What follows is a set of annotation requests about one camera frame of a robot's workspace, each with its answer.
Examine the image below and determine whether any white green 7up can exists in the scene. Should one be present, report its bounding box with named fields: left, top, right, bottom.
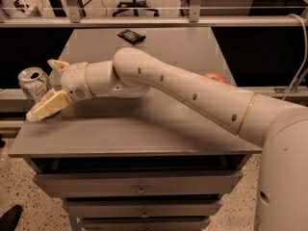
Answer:
left=17, top=67, right=51, bottom=103

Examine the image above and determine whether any grey drawer cabinet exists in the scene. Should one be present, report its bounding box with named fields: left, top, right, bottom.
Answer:
left=8, top=27, right=265, bottom=231

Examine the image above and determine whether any white cable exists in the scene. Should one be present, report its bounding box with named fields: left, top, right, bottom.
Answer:
left=281, top=13, right=308, bottom=102

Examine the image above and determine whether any red apple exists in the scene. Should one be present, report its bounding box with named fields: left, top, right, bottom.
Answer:
left=204, top=73, right=226, bottom=83

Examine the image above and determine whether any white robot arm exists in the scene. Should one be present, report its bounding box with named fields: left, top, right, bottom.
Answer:
left=26, top=47, right=308, bottom=231

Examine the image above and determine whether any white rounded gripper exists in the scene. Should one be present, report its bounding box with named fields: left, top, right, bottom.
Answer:
left=26, top=59, right=93, bottom=122

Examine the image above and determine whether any metal railing frame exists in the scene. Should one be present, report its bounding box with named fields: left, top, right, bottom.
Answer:
left=1, top=0, right=308, bottom=28

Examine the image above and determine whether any black shoe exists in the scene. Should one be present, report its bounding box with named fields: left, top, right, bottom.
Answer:
left=0, top=205, right=23, bottom=231

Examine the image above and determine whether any black snack packet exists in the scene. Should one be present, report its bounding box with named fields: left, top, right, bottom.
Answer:
left=117, top=29, right=146, bottom=45

